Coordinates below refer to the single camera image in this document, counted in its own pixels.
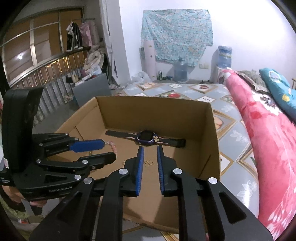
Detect pink orange bead bracelet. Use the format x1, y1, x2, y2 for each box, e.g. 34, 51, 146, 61
104, 141, 118, 156

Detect pink strap smart watch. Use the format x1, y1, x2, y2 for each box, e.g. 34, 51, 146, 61
105, 130, 186, 148

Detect person left hand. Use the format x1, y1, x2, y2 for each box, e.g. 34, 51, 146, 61
2, 186, 47, 207

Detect brown cardboard box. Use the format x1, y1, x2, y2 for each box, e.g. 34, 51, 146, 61
58, 96, 220, 232

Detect grey storage box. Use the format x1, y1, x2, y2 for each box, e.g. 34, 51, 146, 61
72, 73, 111, 107

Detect metal stair railing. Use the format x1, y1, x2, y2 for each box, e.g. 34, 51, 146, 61
9, 47, 90, 126

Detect pink cylinder roll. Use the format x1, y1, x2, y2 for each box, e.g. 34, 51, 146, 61
143, 40, 157, 81

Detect hanging clothes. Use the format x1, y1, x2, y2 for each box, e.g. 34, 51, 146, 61
66, 19, 100, 52

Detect empty clear water bottle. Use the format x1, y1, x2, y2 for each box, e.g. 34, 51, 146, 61
174, 57, 188, 83

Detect pink floral blanket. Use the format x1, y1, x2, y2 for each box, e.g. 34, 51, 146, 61
218, 69, 295, 240

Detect blue water jug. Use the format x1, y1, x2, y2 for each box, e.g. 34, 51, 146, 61
217, 45, 232, 68

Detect teal patterned pillow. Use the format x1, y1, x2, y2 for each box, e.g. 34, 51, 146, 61
259, 68, 296, 122

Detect blue floral hanging cloth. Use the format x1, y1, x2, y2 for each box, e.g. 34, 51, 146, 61
140, 9, 213, 67

